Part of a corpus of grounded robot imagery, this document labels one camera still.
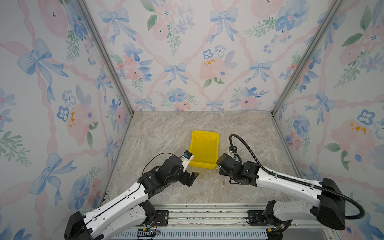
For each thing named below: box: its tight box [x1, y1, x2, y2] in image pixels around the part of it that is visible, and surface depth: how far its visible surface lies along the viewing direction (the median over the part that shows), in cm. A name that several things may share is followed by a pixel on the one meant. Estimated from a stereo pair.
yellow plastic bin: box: [189, 130, 220, 170], surface depth 99 cm
